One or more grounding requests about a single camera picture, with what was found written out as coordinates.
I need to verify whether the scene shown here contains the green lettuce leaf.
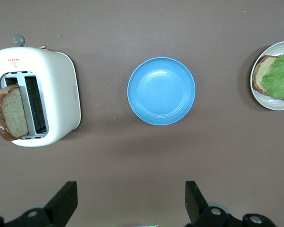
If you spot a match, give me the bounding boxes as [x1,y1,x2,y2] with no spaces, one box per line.
[261,52,284,100]

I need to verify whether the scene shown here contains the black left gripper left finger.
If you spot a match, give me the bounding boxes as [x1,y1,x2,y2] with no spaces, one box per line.
[0,181,78,227]

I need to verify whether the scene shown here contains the blue plate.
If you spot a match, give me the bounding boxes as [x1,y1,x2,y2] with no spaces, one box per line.
[127,56,196,126]

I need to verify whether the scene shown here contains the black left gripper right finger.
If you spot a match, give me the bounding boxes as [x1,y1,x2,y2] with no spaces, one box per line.
[184,181,275,227]

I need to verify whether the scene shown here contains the beige plate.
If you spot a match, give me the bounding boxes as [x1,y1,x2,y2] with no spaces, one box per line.
[249,40,284,111]

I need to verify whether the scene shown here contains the white toaster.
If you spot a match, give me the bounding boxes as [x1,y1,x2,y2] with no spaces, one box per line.
[0,34,82,148]

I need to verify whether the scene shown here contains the brown bread slice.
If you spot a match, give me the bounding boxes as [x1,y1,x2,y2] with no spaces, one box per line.
[0,84,30,142]
[252,54,284,103]

